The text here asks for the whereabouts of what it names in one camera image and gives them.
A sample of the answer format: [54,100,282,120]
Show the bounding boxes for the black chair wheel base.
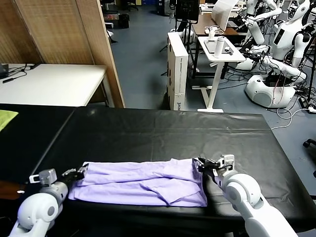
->
[302,139,316,178]

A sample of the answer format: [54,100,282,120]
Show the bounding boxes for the white drink bottle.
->
[213,36,226,59]

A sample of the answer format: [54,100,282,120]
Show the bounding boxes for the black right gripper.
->
[197,157,224,178]

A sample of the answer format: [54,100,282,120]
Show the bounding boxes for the yellow-green cloth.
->
[0,110,19,132]

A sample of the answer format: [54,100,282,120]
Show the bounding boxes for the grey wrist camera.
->
[218,154,236,173]
[29,168,58,185]

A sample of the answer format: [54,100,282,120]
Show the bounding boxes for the purple t-shirt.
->
[68,158,208,207]

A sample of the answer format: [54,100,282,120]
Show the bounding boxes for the grey tablet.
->
[203,40,235,54]

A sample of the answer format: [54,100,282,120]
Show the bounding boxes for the white table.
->
[0,63,115,108]

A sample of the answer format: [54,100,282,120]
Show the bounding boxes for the wooden partition screen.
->
[0,0,125,109]

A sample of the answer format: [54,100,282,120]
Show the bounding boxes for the black screen on tripod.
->
[159,0,200,76]

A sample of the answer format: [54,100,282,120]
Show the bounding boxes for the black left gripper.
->
[61,164,90,185]

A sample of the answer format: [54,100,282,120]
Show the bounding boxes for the brown desk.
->
[191,15,248,79]

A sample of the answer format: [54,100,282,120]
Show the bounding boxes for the small white desk device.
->
[204,25,224,40]

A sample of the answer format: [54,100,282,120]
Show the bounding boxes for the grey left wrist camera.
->
[29,168,58,185]

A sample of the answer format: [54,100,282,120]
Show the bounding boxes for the white floor cable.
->
[270,106,312,130]

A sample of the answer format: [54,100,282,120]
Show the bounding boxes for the power strip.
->
[298,97,316,112]

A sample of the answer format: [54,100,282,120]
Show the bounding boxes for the glossy black table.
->
[0,103,75,185]

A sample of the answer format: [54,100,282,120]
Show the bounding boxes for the black trash bin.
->
[119,14,130,29]

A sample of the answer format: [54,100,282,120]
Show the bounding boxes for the tall white cardboard box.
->
[166,32,189,111]

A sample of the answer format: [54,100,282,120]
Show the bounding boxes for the white curved panel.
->
[210,0,239,32]

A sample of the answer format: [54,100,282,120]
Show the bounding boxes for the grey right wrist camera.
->
[218,154,236,173]

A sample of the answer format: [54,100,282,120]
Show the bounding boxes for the white humanoid robot black shoulders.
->
[244,0,316,109]

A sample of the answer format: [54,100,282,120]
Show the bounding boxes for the black cable with adapter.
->
[7,63,39,76]

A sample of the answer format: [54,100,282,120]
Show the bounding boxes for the white standing side desk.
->
[192,36,246,114]

